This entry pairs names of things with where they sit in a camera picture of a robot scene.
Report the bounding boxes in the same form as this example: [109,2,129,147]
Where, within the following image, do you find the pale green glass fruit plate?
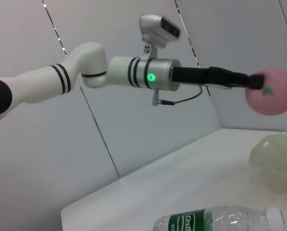
[249,126,287,193]

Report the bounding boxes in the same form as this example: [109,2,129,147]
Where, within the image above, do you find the clear green-label water bottle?
[152,205,286,231]

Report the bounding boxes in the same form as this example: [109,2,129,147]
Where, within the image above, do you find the pink toy peach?
[244,68,287,116]

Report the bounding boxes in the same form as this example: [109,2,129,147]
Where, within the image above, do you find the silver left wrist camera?
[139,14,181,64]

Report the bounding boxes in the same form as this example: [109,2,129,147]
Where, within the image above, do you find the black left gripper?
[171,66,265,90]

